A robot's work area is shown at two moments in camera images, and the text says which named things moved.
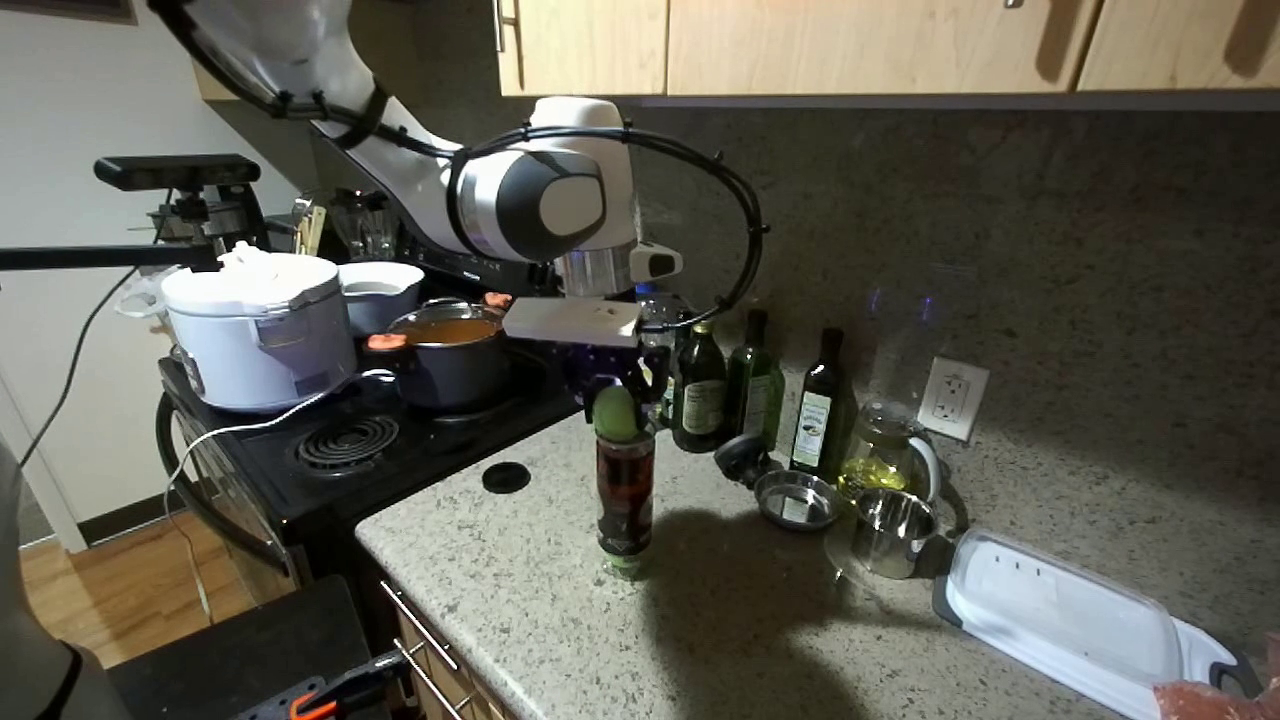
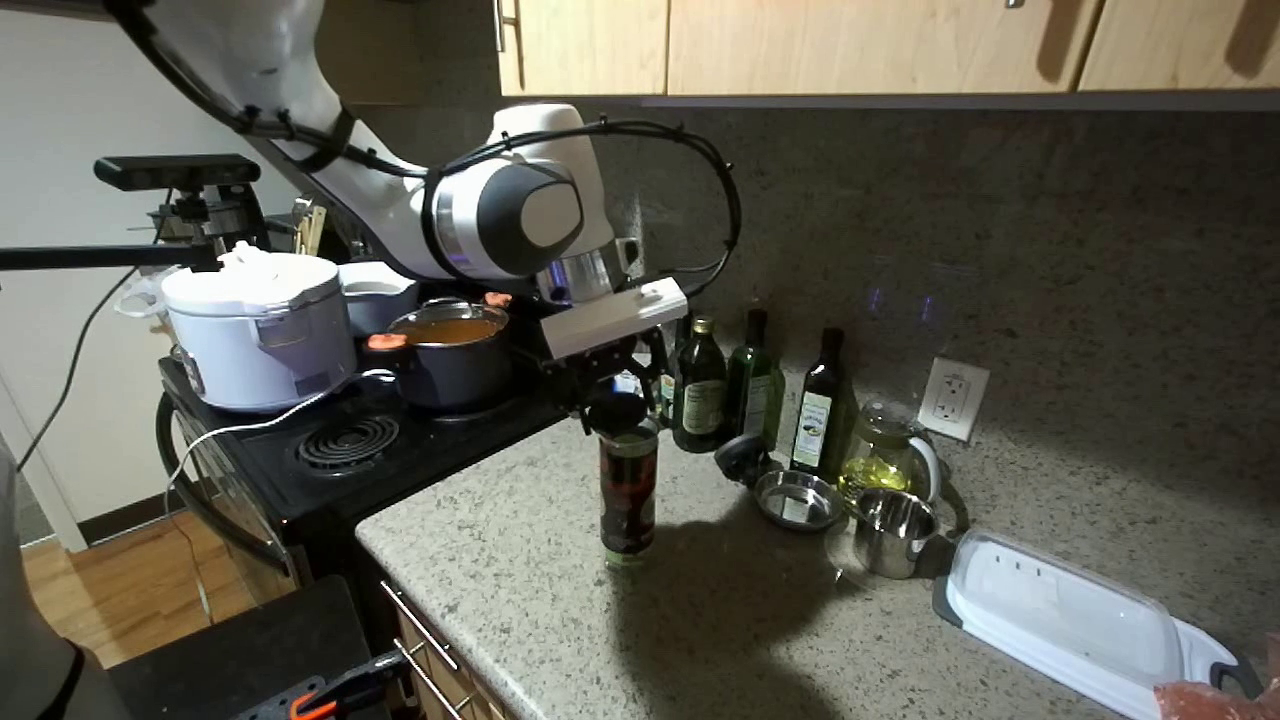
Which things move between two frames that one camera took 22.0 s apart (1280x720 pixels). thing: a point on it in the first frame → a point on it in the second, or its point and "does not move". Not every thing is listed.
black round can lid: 506,476 → 612,412
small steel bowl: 792,502 does not move
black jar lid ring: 744,456 does not move
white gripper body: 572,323 → 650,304
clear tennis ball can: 624,492 does not move
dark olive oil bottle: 812,416 does not move
